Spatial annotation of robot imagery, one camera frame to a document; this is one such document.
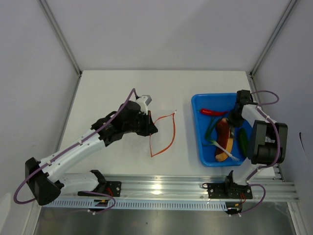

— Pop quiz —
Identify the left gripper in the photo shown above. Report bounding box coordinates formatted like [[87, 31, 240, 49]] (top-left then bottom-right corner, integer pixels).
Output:
[[123, 110, 158, 137]]

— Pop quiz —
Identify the clear zip top bag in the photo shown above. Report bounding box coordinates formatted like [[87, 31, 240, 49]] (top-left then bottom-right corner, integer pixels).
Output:
[[129, 109, 178, 159]]

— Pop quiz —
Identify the red chili pepper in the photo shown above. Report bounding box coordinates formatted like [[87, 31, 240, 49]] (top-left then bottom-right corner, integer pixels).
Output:
[[200, 108, 228, 117]]

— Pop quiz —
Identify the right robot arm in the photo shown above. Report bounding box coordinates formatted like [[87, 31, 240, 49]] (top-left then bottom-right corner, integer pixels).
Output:
[[223, 90, 288, 198]]

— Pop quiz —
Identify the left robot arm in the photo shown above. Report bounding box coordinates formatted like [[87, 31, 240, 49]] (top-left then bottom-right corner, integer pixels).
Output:
[[25, 95, 158, 206]]

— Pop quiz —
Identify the green cucumber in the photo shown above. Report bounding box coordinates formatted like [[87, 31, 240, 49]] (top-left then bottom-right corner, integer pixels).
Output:
[[238, 128, 248, 158]]

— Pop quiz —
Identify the blue plastic tray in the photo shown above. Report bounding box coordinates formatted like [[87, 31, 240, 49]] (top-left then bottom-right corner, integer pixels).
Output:
[[191, 93, 252, 167]]

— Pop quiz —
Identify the green onion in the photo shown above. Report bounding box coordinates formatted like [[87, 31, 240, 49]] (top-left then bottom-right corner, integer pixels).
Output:
[[203, 119, 239, 162]]

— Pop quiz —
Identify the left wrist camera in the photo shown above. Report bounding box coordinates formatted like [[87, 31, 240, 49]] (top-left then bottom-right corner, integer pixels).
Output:
[[135, 95, 152, 113]]

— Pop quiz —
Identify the aluminium mounting rail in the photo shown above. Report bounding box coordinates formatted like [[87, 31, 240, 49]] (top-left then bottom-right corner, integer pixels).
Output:
[[104, 175, 299, 202]]

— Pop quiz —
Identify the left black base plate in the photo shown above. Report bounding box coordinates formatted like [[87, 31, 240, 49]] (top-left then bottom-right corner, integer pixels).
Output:
[[105, 181, 122, 197]]

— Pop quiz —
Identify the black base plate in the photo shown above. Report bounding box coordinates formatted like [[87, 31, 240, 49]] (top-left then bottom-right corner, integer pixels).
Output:
[[201, 183, 253, 199], [105, 181, 122, 197]]

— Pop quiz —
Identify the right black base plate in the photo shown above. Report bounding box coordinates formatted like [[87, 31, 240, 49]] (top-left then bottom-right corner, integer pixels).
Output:
[[201, 183, 253, 199]]

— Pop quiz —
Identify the white slotted cable duct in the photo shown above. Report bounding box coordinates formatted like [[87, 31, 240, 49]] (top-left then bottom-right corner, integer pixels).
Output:
[[46, 198, 239, 211]]

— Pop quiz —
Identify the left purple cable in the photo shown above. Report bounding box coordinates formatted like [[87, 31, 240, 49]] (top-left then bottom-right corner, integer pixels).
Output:
[[13, 88, 137, 204]]

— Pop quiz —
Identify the right aluminium frame post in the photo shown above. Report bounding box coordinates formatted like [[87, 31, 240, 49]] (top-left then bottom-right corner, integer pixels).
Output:
[[249, 0, 300, 79]]

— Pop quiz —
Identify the aluminium frame post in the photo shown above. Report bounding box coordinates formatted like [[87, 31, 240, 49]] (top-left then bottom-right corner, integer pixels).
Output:
[[249, 0, 300, 79], [37, 0, 82, 77]]

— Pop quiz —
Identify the left aluminium frame post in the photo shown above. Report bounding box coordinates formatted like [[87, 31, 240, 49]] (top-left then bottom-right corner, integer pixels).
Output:
[[37, 0, 82, 77]]

